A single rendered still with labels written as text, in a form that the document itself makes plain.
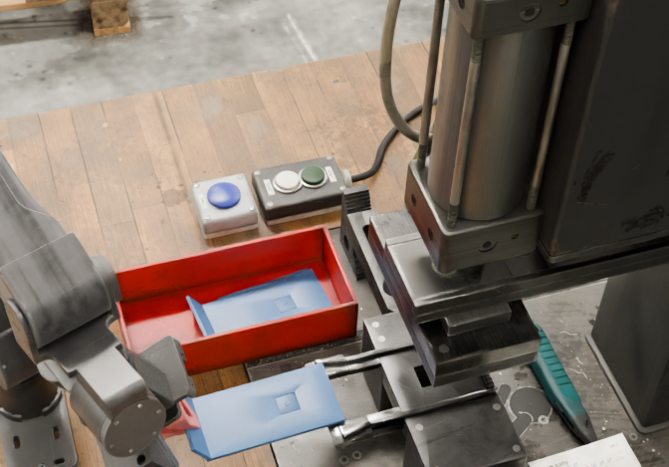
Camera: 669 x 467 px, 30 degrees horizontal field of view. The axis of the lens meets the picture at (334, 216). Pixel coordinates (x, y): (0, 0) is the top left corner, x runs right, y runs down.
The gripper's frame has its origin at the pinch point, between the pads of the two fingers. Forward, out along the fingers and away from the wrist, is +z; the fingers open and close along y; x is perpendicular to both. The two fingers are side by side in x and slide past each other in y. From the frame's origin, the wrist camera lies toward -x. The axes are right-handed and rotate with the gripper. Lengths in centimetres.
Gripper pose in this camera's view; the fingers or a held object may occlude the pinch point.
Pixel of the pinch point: (189, 421)
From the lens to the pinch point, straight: 122.0
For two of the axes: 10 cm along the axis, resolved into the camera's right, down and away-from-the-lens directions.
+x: -3.4, -7.2, 6.0
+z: 4.5, 4.4, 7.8
